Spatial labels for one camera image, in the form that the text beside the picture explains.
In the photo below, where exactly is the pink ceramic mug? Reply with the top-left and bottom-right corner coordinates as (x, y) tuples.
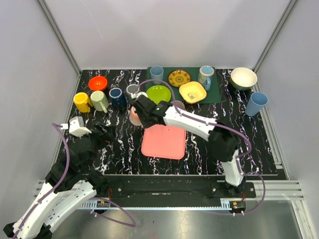
(129, 107), (142, 126)

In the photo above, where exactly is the purple translucent cup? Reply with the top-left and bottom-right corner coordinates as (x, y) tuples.
(171, 101), (185, 110)

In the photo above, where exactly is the grey ceramic mug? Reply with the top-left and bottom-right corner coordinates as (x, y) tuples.
(125, 84), (139, 104)

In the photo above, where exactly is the light green ceramic mug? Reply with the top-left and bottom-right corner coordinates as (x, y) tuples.
(90, 91), (109, 114)

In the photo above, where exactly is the dark blue ceramic mug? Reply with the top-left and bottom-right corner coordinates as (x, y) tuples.
(109, 88), (127, 109)

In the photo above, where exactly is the yellow glass mug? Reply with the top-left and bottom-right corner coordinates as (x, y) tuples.
(73, 92), (93, 113)

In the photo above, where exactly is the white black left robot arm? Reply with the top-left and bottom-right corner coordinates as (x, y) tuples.
(3, 123), (116, 239)

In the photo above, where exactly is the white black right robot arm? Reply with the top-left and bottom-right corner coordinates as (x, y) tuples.
(133, 95), (246, 198)

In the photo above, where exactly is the light blue patterned mug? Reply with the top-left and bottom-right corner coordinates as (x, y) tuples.
(198, 65), (215, 91)

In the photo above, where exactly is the lime green plate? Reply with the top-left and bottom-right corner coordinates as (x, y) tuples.
(146, 85), (171, 104)

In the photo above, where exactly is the pink plastic tray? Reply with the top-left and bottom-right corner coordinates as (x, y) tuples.
(141, 124), (186, 160)

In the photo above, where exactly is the light blue cup on mat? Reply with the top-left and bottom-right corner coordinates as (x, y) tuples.
(150, 66), (164, 85)

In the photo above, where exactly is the yellow black patterned saucer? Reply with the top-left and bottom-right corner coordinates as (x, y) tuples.
(168, 69), (191, 88)

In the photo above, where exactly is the dark green mat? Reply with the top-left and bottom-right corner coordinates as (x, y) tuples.
(163, 67), (221, 104)

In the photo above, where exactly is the yellow square plate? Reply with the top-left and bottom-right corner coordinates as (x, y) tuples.
(179, 81), (207, 104)

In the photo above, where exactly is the orange plastic bowl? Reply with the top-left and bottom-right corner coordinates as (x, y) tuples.
(88, 76), (108, 91)

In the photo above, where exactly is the white floral ceramic bowl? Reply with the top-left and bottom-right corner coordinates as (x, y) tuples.
(230, 67), (258, 91)

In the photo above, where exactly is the light blue plastic cup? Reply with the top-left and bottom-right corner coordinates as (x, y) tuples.
(245, 92), (268, 117)

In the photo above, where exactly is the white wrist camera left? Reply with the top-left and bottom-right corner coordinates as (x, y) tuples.
(60, 116), (92, 137)

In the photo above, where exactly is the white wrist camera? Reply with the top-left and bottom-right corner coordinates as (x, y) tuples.
(131, 92), (148, 101)
(60, 116), (92, 137)

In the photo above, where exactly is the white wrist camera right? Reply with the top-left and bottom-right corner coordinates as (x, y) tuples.
(131, 92), (148, 101)

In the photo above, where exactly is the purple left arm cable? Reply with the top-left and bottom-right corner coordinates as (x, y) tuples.
(11, 122), (137, 239)

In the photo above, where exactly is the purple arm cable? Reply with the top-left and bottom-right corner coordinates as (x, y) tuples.
(136, 79), (267, 216)
(11, 122), (137, 239)

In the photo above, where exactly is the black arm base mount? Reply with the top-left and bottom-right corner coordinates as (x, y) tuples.
(105, 174), (256, 199)

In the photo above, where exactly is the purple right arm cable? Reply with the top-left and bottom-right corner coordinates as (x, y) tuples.
(136, 79), (267, 216)

